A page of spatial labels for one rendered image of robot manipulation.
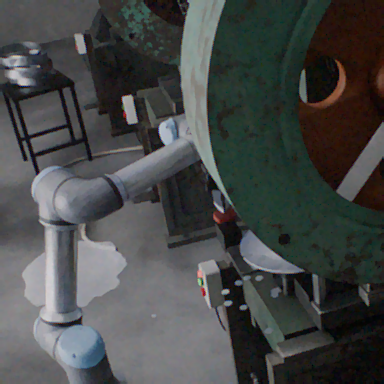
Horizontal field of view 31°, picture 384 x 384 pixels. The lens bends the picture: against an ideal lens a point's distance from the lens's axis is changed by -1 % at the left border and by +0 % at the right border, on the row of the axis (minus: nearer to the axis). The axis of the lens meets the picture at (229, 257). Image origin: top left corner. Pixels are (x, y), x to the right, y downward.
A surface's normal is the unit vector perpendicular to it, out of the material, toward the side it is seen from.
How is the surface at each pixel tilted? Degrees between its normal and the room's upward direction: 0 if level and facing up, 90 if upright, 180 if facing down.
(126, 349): 0
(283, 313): 0
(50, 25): 90
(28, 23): 90
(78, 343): 7
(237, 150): 90
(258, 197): 90
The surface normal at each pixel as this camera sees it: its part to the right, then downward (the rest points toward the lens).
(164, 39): 0.25, 0.49
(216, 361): -0.13, -0.84
